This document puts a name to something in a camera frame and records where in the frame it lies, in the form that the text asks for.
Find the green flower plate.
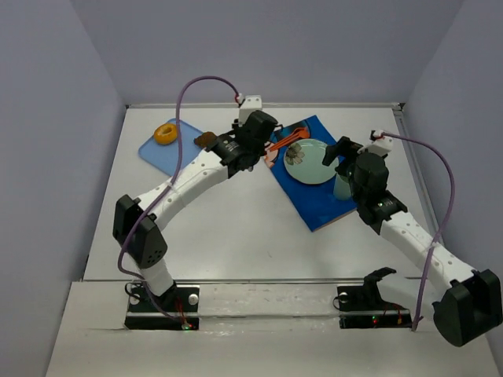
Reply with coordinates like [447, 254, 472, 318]
[283, 139, 339, 185]

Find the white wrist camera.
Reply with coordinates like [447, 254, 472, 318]
[237, 93, 263, 126]
[358, 130, 394, 159]

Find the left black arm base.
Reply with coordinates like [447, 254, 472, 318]
[123, 281, 200, 331]

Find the blue cartoon placemat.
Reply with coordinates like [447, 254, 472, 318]
[264, 115, 356, 232]

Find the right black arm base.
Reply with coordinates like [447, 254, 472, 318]
[332, 267, 413, 329]

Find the orange plastic spoon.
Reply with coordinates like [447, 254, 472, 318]
[270, 130, 310, 151]

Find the brown bread slice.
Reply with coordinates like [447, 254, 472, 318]
[193, 132, 217, 149]

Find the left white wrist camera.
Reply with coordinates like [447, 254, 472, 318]
[237, 93, 263, 126]

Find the green cup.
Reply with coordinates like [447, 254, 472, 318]
[333, 173, 352, 201]

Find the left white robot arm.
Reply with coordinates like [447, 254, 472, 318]
[112, 110, 278, 301]

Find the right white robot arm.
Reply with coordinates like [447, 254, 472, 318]
[323, 130, 502, 347]

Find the light blue tray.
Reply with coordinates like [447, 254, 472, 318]
[138, 120, 203, 176]

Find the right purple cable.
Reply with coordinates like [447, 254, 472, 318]
[376, 131, 456, 331]

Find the yellow glazed donut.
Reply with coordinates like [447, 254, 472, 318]
[153, 123, 178, 145]

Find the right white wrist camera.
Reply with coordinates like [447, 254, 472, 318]
[358, 130, 394, 159]

